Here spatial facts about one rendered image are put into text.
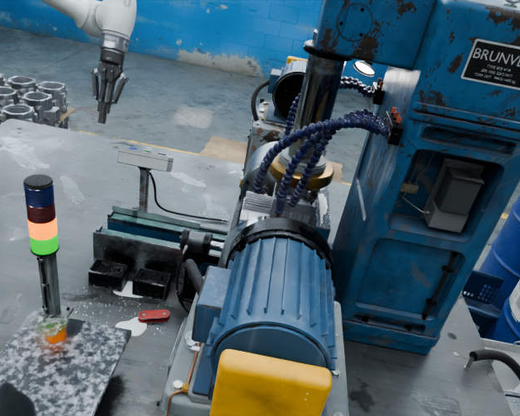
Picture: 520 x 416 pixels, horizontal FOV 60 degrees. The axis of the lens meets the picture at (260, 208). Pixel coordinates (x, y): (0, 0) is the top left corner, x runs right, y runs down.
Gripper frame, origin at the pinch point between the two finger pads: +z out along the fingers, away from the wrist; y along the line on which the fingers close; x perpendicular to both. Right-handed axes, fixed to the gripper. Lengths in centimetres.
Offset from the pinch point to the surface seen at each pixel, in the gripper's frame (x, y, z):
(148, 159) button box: -3.6, 18.6, 12.4
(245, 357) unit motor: -104, 60, 29
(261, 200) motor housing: -23, 58, 17
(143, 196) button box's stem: 3.7, 17.2, 25.8
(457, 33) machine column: -63, 89, -25
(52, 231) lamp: -51, 12, 32
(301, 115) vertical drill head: -38, 64, -7
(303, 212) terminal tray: -28, 70, 18
